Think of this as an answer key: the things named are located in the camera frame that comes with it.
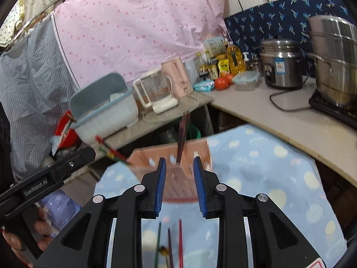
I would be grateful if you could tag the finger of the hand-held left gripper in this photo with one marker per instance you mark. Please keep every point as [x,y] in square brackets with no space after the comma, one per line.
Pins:
[75,163]

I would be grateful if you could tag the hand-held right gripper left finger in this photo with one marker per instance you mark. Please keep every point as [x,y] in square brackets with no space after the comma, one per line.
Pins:
[160,187]

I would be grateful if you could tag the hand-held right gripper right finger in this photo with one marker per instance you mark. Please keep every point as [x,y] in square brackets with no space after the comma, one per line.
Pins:
[199,187]

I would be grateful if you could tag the pink perforated utensil holder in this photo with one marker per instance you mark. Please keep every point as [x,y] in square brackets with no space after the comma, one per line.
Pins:
[178,184]

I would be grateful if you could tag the green chopstick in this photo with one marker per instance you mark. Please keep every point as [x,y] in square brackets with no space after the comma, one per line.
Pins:
[159,234]
[117,157]

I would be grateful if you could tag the dark red chopstick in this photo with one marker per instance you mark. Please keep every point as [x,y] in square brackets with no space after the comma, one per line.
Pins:
[186,128]
[169,237]

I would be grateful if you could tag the dark brown chopstick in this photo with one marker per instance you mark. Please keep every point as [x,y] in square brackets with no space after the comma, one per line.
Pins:
[181,134]

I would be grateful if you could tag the gold flower spoon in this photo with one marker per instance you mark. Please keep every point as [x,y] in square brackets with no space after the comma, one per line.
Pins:
[163,250]

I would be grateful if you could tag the person's left hand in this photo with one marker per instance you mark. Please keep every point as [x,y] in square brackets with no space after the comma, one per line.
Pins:
[44,229]

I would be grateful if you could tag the purple plastic bag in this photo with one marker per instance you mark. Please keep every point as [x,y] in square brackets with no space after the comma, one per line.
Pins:
[58,209]

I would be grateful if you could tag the red basin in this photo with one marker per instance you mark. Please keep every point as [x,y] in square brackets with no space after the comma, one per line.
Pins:
[62,128]

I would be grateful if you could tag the grey-blue dish drainer bin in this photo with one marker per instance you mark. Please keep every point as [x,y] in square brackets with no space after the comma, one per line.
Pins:
[103,109]

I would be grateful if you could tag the blue dotted tablecloth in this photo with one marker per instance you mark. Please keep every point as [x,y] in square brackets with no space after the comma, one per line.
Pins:
[265,173]

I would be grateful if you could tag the grey striped cloth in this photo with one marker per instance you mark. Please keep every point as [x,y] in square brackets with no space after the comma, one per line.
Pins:
[33,89]

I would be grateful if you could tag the white glass kettle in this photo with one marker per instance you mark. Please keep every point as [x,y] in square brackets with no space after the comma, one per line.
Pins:
[156,95]

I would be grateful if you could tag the light blue packet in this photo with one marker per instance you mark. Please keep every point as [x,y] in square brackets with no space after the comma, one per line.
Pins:
[203,86]

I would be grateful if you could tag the red tomato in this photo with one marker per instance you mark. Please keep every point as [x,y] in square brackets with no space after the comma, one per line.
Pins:
[221,83]
[230,78]

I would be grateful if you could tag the pink electric kettle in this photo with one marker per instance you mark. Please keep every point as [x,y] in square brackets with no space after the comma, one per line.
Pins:
[177,76]

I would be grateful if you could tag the clear food container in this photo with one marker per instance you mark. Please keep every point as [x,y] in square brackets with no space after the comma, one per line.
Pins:
[246,81]

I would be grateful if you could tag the yellow seasoning packet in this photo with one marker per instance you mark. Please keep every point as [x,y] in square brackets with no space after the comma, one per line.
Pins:
[223,67]

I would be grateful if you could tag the yellow cooking oil bottle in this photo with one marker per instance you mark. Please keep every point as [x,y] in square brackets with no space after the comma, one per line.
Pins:
[235,60]

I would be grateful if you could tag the small steel pot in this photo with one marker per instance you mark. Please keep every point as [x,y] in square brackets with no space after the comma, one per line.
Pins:
[254,65]

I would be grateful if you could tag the white pump bottle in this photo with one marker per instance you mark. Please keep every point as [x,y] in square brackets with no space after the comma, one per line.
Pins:
[245,61]

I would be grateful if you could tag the white green cardboard box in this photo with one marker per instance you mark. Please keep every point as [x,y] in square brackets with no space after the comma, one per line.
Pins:
[214,46]

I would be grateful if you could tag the pink dotted curtain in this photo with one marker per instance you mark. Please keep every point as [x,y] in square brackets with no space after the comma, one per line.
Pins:
[134,28]

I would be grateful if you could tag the steel rice cooker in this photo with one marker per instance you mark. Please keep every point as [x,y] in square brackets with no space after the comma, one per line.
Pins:
[281,64]

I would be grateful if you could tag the black induction cooktop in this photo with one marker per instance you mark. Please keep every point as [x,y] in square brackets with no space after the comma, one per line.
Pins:
[329,109]

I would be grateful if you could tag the navy printed cloth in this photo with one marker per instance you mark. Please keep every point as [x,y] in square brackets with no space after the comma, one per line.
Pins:
[265,19]

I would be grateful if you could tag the large steel steamer pot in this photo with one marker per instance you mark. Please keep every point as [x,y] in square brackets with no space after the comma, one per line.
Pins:
[334,61]

